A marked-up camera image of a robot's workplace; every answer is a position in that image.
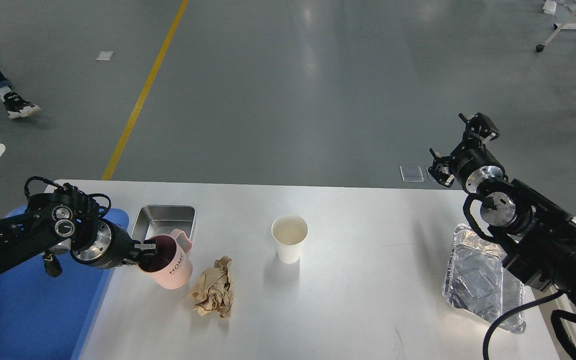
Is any clear floor plate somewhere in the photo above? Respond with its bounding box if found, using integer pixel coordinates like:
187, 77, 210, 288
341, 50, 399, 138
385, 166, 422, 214
426, 166, 442, 183
399, 165, 425, 183

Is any stainless steel rectangular tray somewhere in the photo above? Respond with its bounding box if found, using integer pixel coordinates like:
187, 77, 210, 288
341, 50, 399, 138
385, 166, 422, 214
131, 205, 196, 242

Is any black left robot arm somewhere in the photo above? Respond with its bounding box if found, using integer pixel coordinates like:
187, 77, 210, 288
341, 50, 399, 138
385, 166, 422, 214
0, 176, 159, 278

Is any clear floor plate left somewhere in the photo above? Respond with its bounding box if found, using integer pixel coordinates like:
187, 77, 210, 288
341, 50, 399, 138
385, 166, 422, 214
399, 165, 425, 183

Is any white paper cup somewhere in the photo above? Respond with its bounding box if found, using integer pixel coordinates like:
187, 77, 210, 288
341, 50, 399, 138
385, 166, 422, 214
270, 214, 309, 264

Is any clear floor plate right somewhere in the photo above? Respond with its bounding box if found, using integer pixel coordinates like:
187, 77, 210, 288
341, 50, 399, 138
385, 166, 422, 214
426, 166, 442, 183

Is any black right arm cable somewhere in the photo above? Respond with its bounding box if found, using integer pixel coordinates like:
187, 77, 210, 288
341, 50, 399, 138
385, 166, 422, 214
482, 291, 564, 360

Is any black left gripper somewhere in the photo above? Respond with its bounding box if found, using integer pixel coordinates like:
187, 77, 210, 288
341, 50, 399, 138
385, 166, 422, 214
70, 219, 158, 270

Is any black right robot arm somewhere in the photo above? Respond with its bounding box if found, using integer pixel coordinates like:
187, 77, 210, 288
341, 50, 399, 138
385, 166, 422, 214
428, 112, 576, 360

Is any pink ribbed mug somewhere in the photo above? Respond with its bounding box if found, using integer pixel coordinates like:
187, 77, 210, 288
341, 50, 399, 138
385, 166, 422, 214
138, 228, 194, 290

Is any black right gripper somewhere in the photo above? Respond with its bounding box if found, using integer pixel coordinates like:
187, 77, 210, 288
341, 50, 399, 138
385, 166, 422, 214
429, 112, 506, 194

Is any blue plastic tray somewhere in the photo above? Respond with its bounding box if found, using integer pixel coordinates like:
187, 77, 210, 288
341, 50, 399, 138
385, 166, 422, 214
0, 205, 130, 360

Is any crumpled brown paper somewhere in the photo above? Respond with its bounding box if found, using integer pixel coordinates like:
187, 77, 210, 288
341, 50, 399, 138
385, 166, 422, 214
183, 255, 234, 319

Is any aluminium foil tray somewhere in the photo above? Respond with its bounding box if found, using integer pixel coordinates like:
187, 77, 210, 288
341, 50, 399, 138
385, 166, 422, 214
442, 223, 525, 324

